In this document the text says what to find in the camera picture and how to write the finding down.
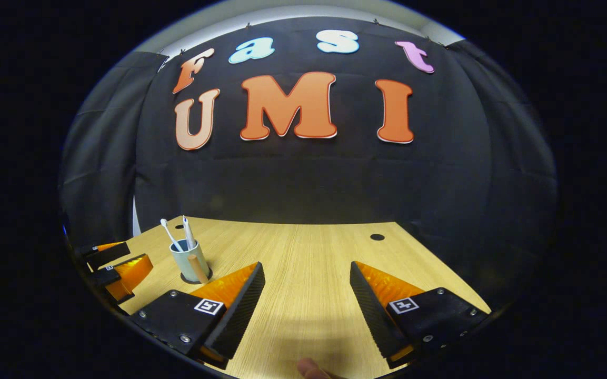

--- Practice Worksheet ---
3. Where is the wooden desktop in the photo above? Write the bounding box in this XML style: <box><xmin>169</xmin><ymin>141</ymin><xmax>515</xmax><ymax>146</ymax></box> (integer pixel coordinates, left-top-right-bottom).
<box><xmin>74</xmin><ymin>216</ymin><xmax>492</xmax><ymax>379</ymax></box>

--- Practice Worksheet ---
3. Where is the black backdrop cloth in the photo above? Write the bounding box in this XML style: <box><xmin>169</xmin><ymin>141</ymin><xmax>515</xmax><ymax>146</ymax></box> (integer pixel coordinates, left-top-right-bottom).
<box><xmin>60</xmin><ymin>16</ymin><xmax>559</xmax><ymax>306</ymax></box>

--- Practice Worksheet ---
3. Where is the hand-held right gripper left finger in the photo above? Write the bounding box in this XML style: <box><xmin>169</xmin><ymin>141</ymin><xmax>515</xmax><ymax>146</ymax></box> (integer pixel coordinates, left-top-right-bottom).
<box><xmin>131</xmin><ymin>262</ymin><xmax>266</xmax><ymax>370</ymax></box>

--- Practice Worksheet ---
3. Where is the dark brown round coaster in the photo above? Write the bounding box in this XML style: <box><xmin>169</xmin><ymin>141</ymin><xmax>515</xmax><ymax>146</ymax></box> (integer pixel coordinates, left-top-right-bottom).
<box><xmin>180</xmin><ymin>266</ymin><xmax>213</xmax><ymax>285</ymax></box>

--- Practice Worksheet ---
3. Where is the white toothbrush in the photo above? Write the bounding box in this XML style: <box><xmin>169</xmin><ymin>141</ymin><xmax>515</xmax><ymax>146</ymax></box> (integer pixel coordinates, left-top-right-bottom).
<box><xmin>160</xmin><ymin>218</ymin><xmax>184</xmax><ymax>252</ymax></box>

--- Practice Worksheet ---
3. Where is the white toothpaste tube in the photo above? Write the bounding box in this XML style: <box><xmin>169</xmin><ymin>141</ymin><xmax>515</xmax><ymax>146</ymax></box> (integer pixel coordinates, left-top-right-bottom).
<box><xmin>182</xmin><ymin>215</ymin><xmax>197</xmax><ymax>251</ymax></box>

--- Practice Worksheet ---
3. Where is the pale green cup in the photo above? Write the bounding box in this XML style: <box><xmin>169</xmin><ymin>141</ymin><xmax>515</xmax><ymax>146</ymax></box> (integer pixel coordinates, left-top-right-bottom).
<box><xmin>170</xmin><ymin>238</ymin><xmax>212</xmax><ymax>285</ymax></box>

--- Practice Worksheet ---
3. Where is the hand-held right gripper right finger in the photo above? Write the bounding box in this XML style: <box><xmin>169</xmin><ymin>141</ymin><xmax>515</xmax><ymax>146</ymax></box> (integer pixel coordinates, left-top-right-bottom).
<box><xmin>350</xmin><ymin>261</ymin><xmax>492</xmax><ymax>370</ymax></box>

